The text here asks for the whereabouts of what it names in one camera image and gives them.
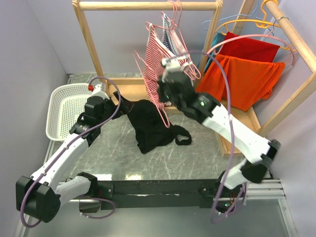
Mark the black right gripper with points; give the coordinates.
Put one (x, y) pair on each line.
(161, 84)

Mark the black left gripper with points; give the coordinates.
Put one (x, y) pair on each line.
(125, 106)

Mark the pink wire hanger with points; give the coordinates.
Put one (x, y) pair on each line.
(149, 87)

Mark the black tank top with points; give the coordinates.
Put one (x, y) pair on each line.
(150, 131)

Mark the red white striped tank top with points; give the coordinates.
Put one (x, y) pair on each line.
(155, 51)

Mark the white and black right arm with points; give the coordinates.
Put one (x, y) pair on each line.
(259, 152)

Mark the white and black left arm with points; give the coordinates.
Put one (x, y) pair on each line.
(41, 195)

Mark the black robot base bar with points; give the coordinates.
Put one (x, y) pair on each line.
(158, 193)

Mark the pink hanger of blue top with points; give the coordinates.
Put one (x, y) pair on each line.
(172, 27)

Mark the blue white striped tank top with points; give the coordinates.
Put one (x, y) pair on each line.
(166, 32)

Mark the large pink plastic hanger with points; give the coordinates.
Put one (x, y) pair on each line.
(236, 63)

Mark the pink hanger of white top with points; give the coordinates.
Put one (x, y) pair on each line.
(176, 29)

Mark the pink hanger of striped top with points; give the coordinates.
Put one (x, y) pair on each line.
(177, 39)

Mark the orange plastic hanger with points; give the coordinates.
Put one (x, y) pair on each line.
(260, 23)

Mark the small wooden clothes rack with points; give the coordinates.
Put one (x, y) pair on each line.
(81, 7)

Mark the white perforated laundry basket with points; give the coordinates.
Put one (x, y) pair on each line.
(65, 105)

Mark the orange shirt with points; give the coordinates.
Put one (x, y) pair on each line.
(247, 86)

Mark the red shirt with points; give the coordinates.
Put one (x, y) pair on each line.
(250, 49)

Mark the large wooden clothes rack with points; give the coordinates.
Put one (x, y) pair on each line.
(306, 89)

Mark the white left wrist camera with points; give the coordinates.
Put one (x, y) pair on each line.
(97, 91)

